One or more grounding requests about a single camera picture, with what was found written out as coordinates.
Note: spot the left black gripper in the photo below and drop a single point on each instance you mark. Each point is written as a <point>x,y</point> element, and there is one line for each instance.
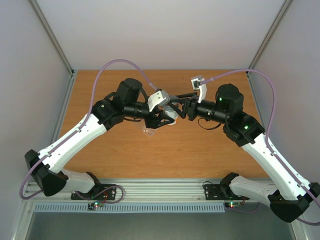
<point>154,121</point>

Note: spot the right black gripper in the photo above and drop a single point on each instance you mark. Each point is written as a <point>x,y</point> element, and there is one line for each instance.
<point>191,111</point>

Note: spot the orange pill bottle grey cap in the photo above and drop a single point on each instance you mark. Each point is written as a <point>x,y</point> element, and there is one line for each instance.
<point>169,111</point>

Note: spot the clear plastic pill organizer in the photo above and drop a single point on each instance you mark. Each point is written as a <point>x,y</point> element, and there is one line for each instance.
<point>151,131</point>

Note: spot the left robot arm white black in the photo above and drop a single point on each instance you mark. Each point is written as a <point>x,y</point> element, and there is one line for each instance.
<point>129,100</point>

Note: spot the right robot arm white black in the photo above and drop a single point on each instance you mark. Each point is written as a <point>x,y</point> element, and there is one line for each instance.
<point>291,194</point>

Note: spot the right small circuit board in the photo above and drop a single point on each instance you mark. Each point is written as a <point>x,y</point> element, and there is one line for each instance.
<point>233,204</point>

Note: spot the small circuit board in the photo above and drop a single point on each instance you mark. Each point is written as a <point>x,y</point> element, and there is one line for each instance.
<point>233,204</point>
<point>96,205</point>

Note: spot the left small circuit board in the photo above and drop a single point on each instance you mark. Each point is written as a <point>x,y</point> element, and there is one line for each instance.
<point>96,205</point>

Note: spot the aluminium front frame rail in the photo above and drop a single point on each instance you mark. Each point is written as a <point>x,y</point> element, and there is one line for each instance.
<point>146,190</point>

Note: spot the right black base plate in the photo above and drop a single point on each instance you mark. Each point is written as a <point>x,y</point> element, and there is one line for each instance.
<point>214,192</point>

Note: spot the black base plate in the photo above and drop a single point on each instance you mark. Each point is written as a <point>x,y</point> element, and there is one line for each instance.
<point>214,192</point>
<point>97,193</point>

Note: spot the left aluminium corner post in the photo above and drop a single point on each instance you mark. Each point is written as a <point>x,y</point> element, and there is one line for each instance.
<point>44,22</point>

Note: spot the aluminium corner post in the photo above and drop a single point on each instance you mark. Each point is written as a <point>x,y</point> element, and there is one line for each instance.
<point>44,22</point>
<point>280,15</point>

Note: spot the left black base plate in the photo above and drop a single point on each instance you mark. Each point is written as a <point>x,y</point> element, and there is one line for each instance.
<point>97,193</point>

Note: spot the grey slotted cable duct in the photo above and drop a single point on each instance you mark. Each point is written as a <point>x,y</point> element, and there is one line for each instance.
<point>129,208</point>

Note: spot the right aluminium corner post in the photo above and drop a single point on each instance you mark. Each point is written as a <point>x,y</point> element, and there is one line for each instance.
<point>280,15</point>

